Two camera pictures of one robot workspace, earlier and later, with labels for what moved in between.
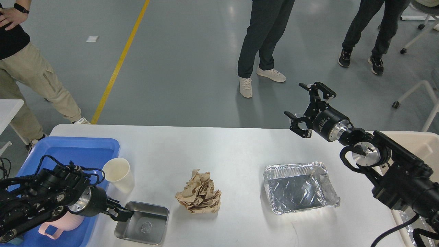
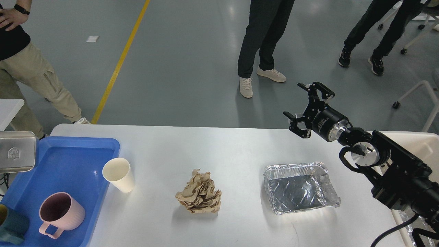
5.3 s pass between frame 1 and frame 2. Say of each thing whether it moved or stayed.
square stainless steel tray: moved
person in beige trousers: stayed
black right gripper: stayed
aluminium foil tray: stayed
